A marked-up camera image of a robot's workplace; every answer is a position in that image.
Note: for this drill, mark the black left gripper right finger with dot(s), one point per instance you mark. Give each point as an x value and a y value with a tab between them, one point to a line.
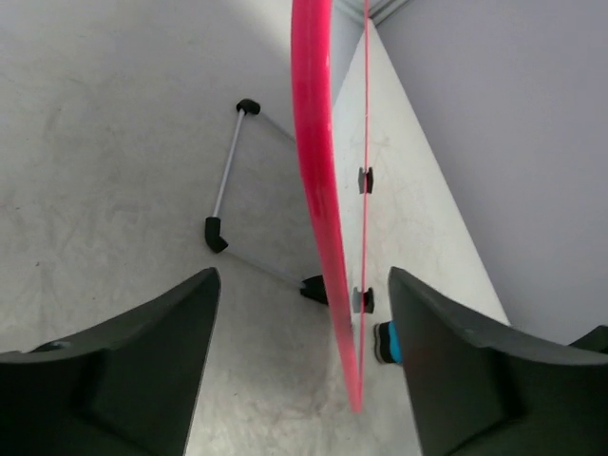
480	387

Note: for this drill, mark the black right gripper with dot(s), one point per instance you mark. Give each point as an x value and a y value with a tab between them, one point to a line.
594	341

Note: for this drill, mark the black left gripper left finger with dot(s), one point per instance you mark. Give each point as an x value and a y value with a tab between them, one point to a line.
127	386

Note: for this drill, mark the blue whiteboard eraser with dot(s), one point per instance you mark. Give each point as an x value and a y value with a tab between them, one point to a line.
386	344

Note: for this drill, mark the metal whiteboard stand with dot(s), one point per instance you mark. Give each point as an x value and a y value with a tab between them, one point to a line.
259	213

